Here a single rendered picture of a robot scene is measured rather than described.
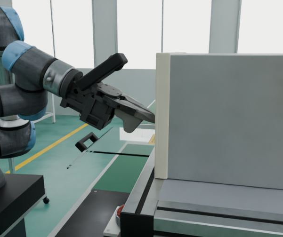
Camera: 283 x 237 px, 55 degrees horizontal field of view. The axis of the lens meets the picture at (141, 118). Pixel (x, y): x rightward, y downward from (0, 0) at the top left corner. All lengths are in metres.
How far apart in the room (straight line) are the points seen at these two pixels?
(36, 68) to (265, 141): 0.46
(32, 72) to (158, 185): 0.36
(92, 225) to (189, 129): 0.62
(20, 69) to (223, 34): 4.79
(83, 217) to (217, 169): 0.65
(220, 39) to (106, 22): 2.14
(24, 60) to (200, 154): 0.41
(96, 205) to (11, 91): 0.56
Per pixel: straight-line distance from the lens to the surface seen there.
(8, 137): 1.13
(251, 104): 0.43
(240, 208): 0.41
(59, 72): 0.61
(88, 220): 1.00
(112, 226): 0.94
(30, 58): 0.64
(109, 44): 5.54
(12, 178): 1.23
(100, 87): 0.58
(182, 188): 0.44
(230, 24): 5.29
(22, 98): 0.70
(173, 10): 5.32
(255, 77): 0.43
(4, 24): 1.01
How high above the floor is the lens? 1.32
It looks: 14 degrees down
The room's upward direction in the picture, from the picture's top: straight up
